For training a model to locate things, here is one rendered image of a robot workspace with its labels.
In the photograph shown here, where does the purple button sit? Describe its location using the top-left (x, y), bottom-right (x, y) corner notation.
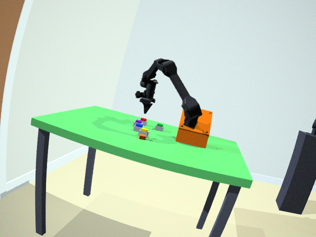
top-left (133, 119), bottom-right (143, 127)

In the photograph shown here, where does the red button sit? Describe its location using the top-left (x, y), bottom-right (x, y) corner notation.
top-left (140, 118), bottom-right (148, 126)

